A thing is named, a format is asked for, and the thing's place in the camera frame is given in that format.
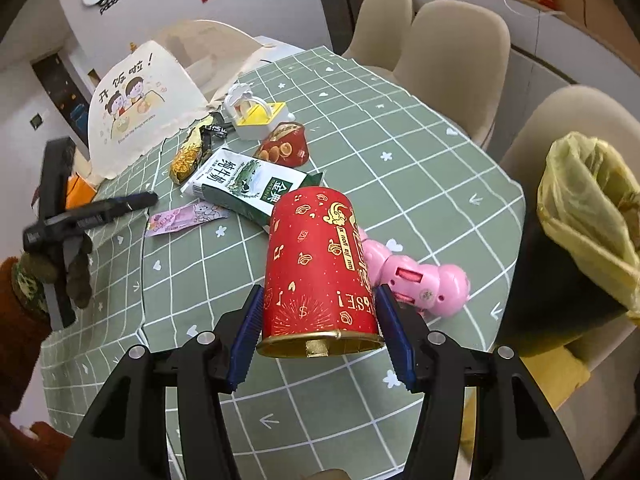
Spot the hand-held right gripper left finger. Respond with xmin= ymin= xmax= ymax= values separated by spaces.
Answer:
xmin=57 ymin=285 xmax=265 ymax=480

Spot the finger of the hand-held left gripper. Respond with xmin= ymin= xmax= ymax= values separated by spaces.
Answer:
xmin=106 ymin=190 xmax=159 ymax=224

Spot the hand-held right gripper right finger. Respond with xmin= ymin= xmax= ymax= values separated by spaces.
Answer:
xmin=375 ymin=284 xmax=586 ymax=480

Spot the pink snack wrapper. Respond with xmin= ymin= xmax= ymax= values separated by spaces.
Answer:
xmin=145 ymin=199 xmax=231 ymax=239

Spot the gold foil wrapper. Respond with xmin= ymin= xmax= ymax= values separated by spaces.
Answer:
xmin=170 ymin=115 xmax=217 ymax=185

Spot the red gold cylindrical can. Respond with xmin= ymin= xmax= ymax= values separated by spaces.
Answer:
xmin=256 ymin=185 xmax=385 ymax=360

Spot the green white milk carton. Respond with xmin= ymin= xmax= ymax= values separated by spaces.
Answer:
xmin=181 ymin=147 xmax=327 ymax=234

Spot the small black wrapper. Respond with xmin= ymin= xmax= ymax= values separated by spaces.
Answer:
xmin=200 ymin=119 xmax=231 ymax=141

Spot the black trash bin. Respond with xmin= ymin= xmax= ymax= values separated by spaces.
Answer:
xmin=497 ymin=220 xmax=640 ymax=357

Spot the red snack packet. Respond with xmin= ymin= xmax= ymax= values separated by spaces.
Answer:
xmin=253 ymin=122 xmax=309 ymax=167

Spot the yellow trash bag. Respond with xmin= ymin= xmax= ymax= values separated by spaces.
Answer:
xmin=537 ymin=131 xmax=640 ymax=329

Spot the person's left forearm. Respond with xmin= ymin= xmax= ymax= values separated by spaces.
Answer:
xmin=0 ymin=257 xmax=55 ymax=418

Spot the person's left hand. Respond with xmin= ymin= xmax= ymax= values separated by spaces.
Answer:
xmin=11 ymin=233 xmax=94 ymax=320

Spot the orange tissue box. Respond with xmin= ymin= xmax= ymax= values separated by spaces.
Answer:
xmin=65 ymin=172 xmax=102 ymax=211

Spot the pink caterpillar toy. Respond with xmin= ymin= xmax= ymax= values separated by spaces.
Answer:
xmin=357 ymin=227 xmax=471 ymax=317

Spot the cartoon print mesh food cover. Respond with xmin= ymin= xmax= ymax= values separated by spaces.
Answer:
xmin=87 ymin=19 xmax=282 ymax=182

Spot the green checked tablecloth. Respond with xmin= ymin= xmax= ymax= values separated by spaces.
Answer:
xmin=40 ymin=46 xmax=527 ymax=477

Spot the white yellow toy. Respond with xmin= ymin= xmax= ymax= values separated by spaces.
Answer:
xmin=222 ymin=84 xmax=290 ymax=140

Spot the beige dining chair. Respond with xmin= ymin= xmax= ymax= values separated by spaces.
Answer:
xmin=395 ymin=0 xmax=512 ymax=152
xmin=499 ymin=85 xmax=640 ymax=411
xmin=342 ymin=0 xmax=415 ymax=74

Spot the wooden shelf cabinet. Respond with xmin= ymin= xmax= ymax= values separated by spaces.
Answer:
xmin=382 ymin=0 xmax=640 ymax=116

